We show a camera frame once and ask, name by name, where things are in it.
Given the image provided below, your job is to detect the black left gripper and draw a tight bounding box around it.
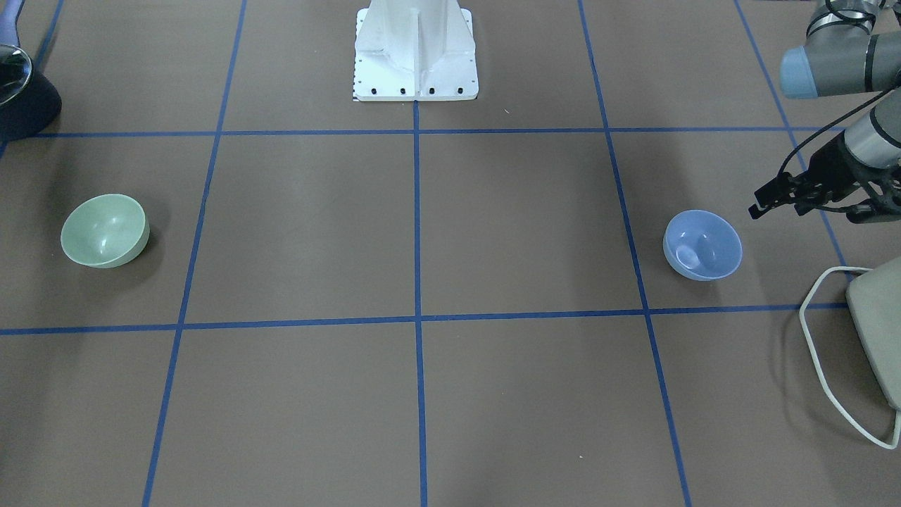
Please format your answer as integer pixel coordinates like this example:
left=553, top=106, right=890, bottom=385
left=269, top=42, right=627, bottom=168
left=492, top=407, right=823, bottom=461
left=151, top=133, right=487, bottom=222
left=748, top=134, right=900, bottom=225

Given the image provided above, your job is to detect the blue bowl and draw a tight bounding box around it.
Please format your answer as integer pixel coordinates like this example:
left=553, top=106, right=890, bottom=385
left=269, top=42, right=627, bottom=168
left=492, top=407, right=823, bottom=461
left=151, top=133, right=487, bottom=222
left=662, top=209, right=743, bottom=282

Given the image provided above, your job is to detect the green bowl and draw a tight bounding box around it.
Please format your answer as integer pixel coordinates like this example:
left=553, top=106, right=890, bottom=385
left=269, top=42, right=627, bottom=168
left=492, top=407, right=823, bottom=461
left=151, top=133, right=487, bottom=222
left=59, top=194, right=151, bottom=269

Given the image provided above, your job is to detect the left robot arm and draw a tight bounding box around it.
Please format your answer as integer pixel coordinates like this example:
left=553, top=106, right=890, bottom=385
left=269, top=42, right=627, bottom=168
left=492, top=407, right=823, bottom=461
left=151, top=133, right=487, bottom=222
left=748, top=1, right=900, bottom=224

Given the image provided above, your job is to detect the beige appliance box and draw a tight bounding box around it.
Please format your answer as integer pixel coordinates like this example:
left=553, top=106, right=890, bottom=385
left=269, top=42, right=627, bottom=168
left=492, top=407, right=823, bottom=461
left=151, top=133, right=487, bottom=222
left=846, top=257, right=900, bottom=410

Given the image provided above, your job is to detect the dark blue saucepan with lid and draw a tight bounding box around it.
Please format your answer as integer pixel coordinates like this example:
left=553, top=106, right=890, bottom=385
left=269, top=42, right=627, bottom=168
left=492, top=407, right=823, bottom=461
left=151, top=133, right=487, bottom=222
left=1, top=1, right=62, bottom=142

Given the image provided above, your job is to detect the white power cable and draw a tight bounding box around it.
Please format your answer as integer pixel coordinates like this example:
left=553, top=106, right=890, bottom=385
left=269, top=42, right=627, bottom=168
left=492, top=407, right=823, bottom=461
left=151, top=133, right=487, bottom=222
left=799, top=266, right=901, bottom=450

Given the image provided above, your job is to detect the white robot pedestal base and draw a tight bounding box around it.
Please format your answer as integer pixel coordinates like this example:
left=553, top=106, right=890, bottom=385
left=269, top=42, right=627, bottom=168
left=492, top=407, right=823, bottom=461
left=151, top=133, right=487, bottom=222
left=352, top=1, right=479, bottom=102

